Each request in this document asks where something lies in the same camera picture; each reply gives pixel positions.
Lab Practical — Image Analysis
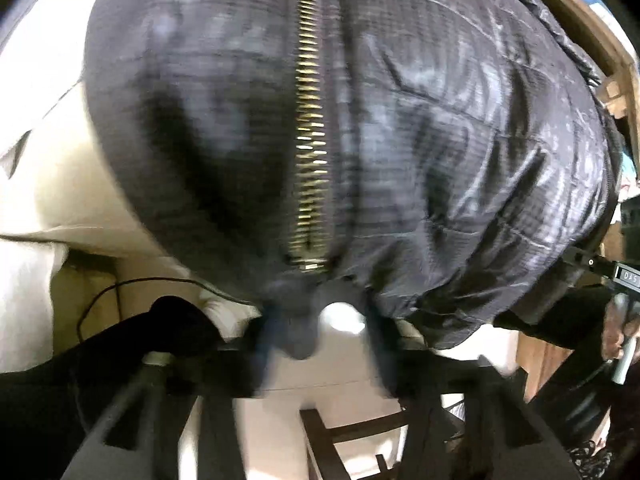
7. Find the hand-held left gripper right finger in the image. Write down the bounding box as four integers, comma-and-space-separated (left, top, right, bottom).
365, 310, 566, 480

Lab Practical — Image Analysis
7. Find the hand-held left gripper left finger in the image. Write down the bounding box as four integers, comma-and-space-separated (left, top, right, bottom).
62, 317, 281, 480

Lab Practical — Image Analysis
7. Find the black quilted jacket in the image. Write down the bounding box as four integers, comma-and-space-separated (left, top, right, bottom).
82, 0, 626, 361

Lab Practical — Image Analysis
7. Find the person's right hand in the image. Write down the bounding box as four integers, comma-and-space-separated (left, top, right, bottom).
601, 305, 632, 361

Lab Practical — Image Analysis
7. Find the dark wooden chair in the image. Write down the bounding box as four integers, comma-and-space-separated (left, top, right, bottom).
299, 407, 416, 480

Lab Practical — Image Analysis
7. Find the black cable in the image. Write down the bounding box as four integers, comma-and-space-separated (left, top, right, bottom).
75, 277, 261, 341

